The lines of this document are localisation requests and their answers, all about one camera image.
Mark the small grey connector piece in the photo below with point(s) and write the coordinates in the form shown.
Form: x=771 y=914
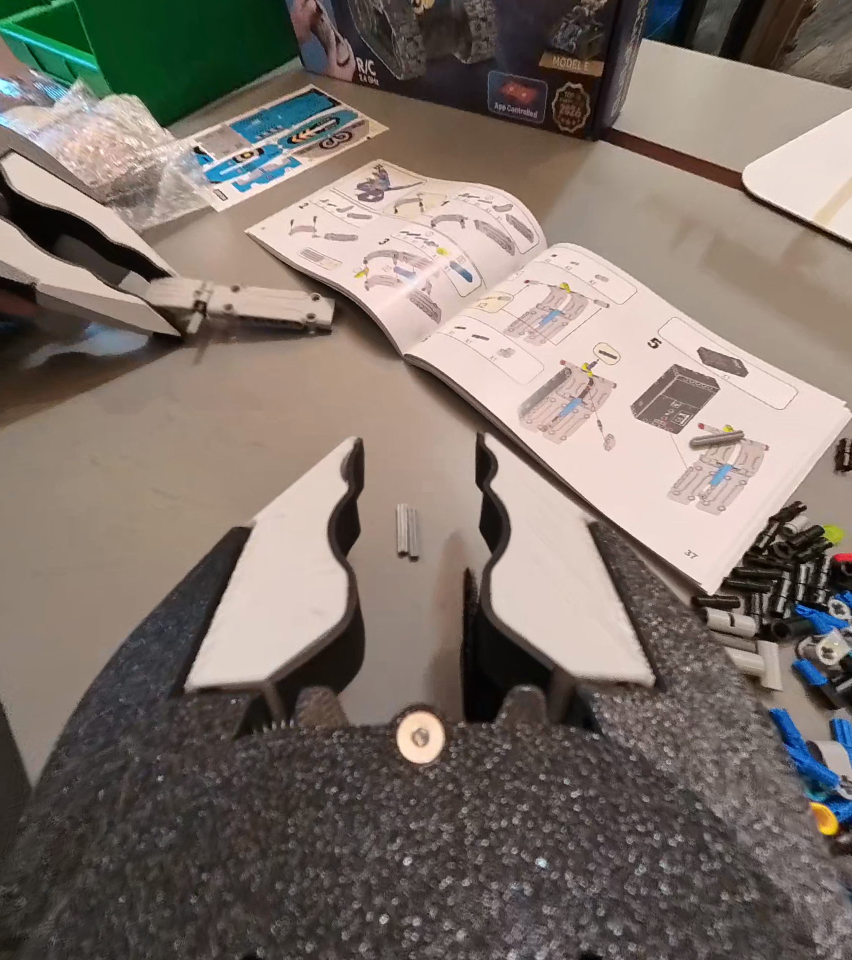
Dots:
x=196 y=319

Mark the grey panel with holes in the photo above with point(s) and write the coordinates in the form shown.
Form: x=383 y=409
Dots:
x=276 y=304

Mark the dark blue toy kit box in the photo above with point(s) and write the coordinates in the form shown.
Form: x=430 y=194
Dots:
x=471 y=52

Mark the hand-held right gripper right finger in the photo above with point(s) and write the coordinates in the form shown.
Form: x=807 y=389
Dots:
x=568 y=600

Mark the blue sticker sheet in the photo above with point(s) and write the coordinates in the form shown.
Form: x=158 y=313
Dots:
x=283 y=142

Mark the grey desk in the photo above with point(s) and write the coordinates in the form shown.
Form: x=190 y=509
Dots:
x=246 y=412

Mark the crumpled clear plastic wrap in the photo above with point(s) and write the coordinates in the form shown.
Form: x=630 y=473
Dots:
x=96 y=135

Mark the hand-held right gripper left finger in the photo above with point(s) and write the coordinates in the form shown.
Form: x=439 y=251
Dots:
x=283 y=600

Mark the pile of small colourful pieces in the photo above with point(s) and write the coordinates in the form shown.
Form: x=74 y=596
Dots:
x=808 y=585

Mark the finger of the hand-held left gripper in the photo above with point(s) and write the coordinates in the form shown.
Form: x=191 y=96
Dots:
x=73 y=210
x=58 y=285

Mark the green plastic bins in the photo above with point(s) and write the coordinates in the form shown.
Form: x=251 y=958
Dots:
x=133 y=45

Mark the white instruction booklet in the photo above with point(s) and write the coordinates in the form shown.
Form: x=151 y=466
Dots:
x=546 y=337

